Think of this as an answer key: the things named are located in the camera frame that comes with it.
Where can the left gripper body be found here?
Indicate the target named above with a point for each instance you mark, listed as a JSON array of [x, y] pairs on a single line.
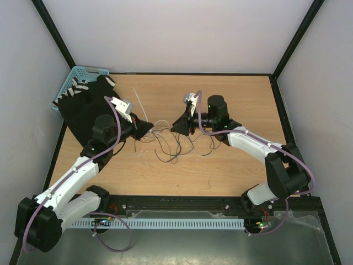
[[128, 129]]

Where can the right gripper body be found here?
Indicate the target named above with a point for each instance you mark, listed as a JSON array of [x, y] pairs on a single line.
[[193, 120]]

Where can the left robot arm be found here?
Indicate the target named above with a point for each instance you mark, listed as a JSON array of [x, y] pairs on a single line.
[[41, 220]]

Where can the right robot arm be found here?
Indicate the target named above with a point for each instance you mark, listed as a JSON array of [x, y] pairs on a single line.
[[286, 172]]

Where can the black white striped cloth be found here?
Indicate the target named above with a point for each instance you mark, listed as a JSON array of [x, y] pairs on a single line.
[[102, 82]]

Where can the light blue plastic basket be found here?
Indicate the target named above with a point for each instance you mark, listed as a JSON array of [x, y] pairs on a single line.
[[81, 74]]

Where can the left circuit board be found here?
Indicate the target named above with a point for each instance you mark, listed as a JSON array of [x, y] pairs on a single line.
[[101, 222]]

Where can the circuit board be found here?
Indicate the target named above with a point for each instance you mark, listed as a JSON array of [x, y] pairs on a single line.
[[263, 224], [101, 222]]

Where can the right circuit board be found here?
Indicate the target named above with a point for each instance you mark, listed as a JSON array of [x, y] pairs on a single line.
[[263, 224]]

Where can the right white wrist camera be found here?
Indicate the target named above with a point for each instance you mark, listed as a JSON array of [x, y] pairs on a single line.
[[192, 98]]

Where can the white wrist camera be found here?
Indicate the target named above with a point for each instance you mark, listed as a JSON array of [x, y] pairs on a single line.
[[192, 98], [123, 107]]

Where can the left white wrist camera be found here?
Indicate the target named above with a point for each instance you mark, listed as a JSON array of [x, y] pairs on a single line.
[[123, 107]]

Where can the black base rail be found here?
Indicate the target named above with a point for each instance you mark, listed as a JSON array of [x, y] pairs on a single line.
[[230, 206]]

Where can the light blue slotted cable duct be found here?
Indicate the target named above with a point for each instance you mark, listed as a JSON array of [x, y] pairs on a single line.
[[165, 224]]

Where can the left black frame post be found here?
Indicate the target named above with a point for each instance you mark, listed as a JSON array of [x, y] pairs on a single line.
[[54, 32]]

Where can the black frame post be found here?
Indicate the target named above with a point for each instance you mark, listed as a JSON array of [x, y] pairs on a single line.
[[299, 34], [54, 32]]

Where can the right black frame post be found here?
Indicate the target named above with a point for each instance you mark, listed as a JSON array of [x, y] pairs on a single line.
[[299, 34]]

